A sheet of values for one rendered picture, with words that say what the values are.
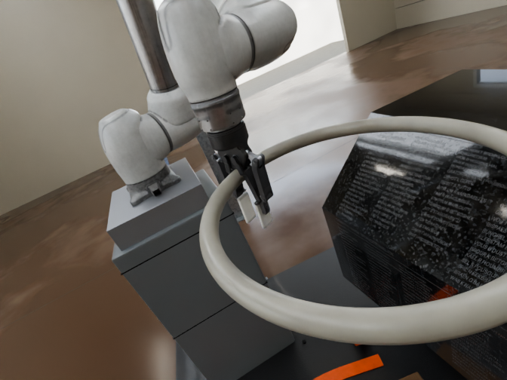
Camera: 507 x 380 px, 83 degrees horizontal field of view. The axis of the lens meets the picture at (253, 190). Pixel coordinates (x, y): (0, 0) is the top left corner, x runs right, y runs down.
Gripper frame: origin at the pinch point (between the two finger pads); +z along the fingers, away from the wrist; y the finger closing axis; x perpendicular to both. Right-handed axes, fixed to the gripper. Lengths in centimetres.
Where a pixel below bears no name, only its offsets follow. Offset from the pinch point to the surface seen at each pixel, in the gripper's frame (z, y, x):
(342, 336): -9.7, 32.6, -21.3
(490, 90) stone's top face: -2, 32, 62
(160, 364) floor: 95, -78, -30
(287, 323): -9.9, 27.7, -22.7
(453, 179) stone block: 6.9, 30.5, 31.5
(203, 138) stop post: 23, -129, 79
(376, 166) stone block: 10.7, 10.1, 40.5
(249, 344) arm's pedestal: 76, -31, -3
